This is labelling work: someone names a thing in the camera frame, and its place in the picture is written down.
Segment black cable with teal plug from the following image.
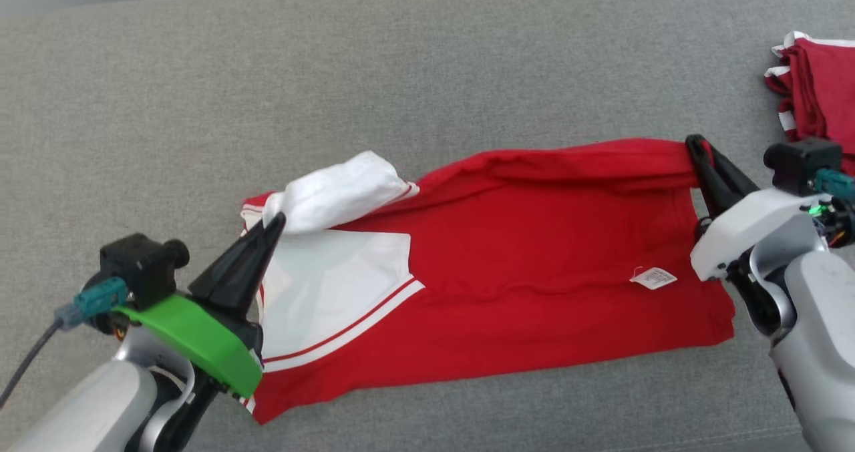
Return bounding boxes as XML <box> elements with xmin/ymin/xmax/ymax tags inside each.
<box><xmin>0</xmin><ymin>277</ymin><xmax>130</xmax><ymax>409</ymax></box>
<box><xmin>812</xmin><ymin>168</ymin><xmax>855</xmax><ymax>203</ymax></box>

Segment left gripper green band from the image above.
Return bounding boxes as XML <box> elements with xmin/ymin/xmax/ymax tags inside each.
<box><xmin>112</xmin><ymin>212</ymin><xmax>287</xmax><ymax>401</ymax></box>

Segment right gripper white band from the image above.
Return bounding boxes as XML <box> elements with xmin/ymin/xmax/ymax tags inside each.
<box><xmin>685</xmin><ymin>134</ymin><xmax>830</xmax><ymax>286</ymax></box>

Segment red shorts with white stripe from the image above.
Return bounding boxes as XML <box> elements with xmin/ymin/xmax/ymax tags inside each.
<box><xmin>763</xmin><ymin>31</ymin><xmax>855</xmax><ymax>176</ymax></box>

